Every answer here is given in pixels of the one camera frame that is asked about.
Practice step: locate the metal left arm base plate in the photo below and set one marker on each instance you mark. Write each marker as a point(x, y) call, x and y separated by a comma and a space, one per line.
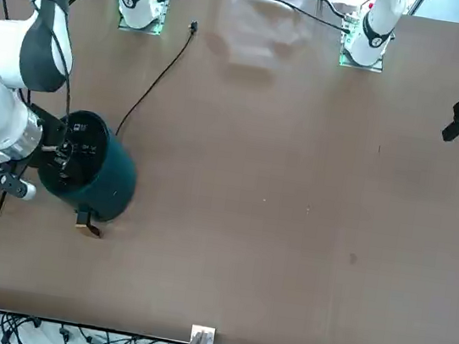
point(360, 66)

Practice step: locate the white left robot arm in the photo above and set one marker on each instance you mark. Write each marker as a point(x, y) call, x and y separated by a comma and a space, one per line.
point(373, 34)

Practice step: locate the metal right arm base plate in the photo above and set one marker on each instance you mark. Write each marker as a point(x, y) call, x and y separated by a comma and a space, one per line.
point(140, 30)

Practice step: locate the green cylindrical air fryer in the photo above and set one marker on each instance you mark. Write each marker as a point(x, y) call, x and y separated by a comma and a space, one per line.
point(114, 173)

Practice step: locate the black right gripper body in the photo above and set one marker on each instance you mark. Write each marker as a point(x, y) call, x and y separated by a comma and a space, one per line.
point(49, 129)

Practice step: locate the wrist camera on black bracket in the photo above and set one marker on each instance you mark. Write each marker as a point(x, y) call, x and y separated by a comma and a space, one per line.
point(6, 181)

